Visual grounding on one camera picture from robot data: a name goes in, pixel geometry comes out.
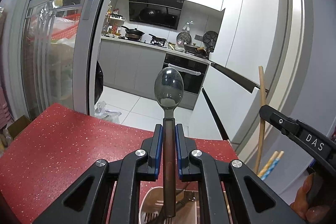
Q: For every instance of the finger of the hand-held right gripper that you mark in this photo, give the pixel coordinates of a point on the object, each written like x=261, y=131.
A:
x=278, y=119

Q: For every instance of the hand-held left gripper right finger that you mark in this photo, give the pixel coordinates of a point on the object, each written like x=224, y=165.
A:
x=180, y=153

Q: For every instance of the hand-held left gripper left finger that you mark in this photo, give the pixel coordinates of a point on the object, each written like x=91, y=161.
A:
x=157, y=153

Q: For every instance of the blue patterned chopstick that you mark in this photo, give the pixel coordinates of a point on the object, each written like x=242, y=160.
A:
x=269, y=165

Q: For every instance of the dark brown spoon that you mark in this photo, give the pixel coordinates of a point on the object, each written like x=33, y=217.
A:
x=185, y=201

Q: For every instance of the beige plastic cutlery holder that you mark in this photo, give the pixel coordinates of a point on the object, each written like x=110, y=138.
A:
x=151, y=203

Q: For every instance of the large grey spoon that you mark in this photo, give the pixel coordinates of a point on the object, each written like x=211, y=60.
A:
x=169, y=87

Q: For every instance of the person's right hand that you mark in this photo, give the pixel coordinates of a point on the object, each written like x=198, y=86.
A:
x=302, y=195

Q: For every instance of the clear plastic bag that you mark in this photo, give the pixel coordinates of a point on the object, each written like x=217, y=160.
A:
x=107, y=112

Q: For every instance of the black built-in oven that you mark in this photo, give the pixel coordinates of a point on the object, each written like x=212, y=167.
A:
x=194, y=79

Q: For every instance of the white refrigerator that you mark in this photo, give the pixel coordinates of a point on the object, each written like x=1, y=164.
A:
x=246, y=43

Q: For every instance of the black garbage bag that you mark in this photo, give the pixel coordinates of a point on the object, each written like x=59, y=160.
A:
x=98, y=82

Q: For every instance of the round metal trivet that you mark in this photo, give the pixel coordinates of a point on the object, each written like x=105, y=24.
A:
x=183, y=37
x=210, y=38

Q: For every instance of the wok with food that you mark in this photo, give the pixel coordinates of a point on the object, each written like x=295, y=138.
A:
x=195, y=48

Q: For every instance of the black frying pan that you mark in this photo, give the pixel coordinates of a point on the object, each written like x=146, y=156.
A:
x=157, y=39

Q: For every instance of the black wok with lid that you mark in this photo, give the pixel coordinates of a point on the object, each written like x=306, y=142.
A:
x=134, y=33

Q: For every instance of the seasoning rack with bottles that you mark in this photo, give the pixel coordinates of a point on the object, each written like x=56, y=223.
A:
x=113, y=22

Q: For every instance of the cardboard box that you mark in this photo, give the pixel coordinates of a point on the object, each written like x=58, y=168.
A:
x=18, y=127

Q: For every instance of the black range hood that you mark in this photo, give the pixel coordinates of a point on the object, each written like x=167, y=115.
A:
x=155, y=10

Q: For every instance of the glass sliding door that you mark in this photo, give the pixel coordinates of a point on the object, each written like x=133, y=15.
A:
x=52, y=37

